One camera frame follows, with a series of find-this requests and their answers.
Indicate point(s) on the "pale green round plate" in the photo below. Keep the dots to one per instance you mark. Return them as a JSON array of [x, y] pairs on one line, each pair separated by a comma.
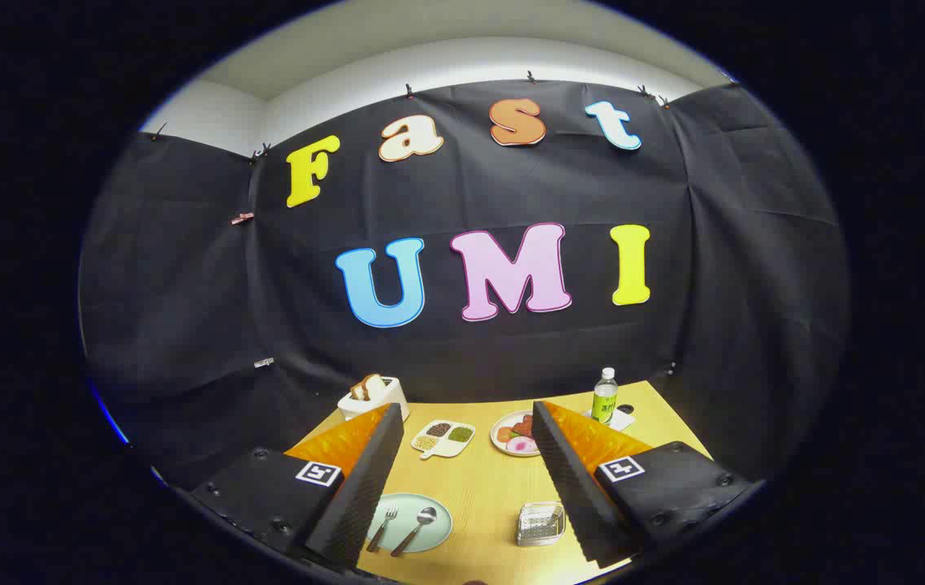
[[439, 532]]

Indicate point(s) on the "green label drink bottle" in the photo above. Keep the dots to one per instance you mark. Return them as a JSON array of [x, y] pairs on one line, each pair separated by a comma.
[[605, 402]]

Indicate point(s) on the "white bread slice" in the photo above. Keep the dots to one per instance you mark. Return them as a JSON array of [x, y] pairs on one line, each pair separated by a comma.
[[374, 387]]

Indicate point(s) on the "pile of dark beans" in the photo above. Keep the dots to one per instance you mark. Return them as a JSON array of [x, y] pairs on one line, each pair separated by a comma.
[[439, 429]]

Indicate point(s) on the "white divided dish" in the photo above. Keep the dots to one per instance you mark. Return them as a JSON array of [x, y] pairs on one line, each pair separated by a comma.
[[456, 448]]

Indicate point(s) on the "white oval food plate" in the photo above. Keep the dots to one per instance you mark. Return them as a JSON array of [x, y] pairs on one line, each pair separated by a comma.
[[497, 447]]

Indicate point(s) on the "pile of green beans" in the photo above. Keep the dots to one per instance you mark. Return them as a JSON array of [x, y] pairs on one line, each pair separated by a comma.
[[460, 435]]

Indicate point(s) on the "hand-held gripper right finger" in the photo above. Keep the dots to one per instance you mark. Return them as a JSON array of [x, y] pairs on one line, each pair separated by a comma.
[[572, 479]]

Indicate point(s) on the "pink ham slice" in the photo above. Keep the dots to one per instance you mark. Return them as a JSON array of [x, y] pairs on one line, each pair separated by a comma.
[[525, 445]]

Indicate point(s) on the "white toaster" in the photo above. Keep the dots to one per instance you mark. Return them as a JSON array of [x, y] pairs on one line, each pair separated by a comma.
[[393, 400]]

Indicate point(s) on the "red tomato slice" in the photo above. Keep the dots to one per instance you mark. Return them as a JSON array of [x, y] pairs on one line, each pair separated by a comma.
[[505, 434]]

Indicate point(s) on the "brown crust bread slice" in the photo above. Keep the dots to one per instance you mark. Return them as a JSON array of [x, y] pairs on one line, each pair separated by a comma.
[[356, 391]]

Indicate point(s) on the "brown meat piece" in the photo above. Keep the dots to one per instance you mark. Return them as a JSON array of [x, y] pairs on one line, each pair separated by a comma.
[[524, 426]]

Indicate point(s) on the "white square coaster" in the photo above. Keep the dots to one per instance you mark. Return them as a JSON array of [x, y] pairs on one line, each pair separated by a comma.
[[623, 421]]

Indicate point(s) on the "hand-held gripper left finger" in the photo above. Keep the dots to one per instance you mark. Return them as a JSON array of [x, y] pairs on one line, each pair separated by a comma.
[[356, 496]]

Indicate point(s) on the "pile of yellow soybeans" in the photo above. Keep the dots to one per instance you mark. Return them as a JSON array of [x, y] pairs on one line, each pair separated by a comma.
[[427, 443]]

